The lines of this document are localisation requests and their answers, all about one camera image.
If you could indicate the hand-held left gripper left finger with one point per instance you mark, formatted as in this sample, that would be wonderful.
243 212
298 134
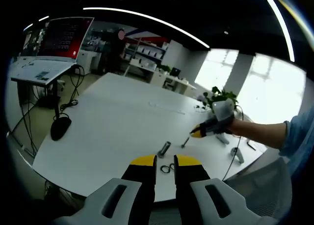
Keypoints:
142 185

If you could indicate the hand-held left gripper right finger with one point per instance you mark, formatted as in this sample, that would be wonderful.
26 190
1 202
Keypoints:
189 185

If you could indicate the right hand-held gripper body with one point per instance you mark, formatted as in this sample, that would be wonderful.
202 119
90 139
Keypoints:
223 113

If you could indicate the thin steel threaded stud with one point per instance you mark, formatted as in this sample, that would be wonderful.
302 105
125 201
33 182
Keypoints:
185 142

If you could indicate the large steel threaded stud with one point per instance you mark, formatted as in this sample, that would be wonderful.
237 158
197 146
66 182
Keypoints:
164 149

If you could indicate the white handheld controller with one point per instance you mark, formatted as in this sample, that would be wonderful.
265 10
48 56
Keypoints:
237 154
222 138

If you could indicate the green leafy plant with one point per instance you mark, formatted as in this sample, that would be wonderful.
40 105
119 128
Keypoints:
220 94

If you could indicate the black hex key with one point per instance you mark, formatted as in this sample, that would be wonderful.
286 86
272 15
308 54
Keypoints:
251 145

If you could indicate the white background desk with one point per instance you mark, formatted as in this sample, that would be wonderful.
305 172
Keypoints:
176 81

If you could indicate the black monitor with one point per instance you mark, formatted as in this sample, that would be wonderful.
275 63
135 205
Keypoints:
175 71

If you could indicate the small green plant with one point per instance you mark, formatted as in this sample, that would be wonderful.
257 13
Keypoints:
164 67

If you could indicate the grey mesh chair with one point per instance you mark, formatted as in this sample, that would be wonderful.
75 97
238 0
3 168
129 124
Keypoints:
265 188

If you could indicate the shelving with white boxes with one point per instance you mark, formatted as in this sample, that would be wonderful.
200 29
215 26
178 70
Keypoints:
147 54

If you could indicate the black oval object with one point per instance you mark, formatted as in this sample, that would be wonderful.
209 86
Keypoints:
60 128

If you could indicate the ceiling light strip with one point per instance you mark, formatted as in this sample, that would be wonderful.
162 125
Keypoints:
279 21
147 17

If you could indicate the black laptop stand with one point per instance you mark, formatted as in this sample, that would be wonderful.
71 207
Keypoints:
58 97

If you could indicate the white cabinet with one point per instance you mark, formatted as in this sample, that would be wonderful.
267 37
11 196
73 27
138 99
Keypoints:
86 60

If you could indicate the white laptop with red screen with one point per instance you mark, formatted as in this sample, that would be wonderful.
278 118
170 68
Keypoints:
61 38

